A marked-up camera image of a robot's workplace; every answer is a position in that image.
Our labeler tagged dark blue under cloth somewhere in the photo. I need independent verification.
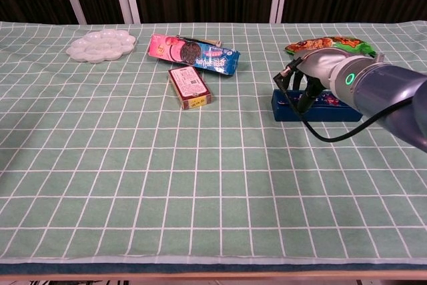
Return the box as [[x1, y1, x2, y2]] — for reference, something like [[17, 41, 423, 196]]
[[0, 262, 427, 275]]

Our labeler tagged pink blue cookie box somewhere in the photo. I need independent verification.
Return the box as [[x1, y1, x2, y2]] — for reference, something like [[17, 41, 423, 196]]
[[147, 33, 241, 77]]

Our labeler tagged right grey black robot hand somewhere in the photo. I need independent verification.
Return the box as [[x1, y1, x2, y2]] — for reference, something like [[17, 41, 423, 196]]
[[291, 47, 348, 112]]

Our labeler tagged green white checked tablecloth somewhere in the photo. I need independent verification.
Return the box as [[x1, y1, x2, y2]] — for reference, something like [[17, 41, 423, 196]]
[[0, 21, 427, 265]]

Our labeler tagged white flower paint palette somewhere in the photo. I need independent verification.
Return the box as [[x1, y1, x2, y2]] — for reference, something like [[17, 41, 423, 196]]
[[65, 29, 137, 64]]

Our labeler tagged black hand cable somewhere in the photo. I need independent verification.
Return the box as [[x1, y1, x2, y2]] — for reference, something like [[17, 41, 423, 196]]
[[273, 58, 416, 142]]

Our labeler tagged dark blue glasses case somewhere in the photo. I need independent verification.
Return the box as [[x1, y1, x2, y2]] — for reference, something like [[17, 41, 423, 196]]
[[272, 89, 364, 122]]

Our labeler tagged green orange snack bag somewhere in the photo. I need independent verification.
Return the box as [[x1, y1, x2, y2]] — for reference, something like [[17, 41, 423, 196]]
[[284, 35, 377, 57]]

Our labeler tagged small red yellow box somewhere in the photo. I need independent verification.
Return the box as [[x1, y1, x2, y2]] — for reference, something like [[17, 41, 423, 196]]
[[167, 66, 214, 111]]

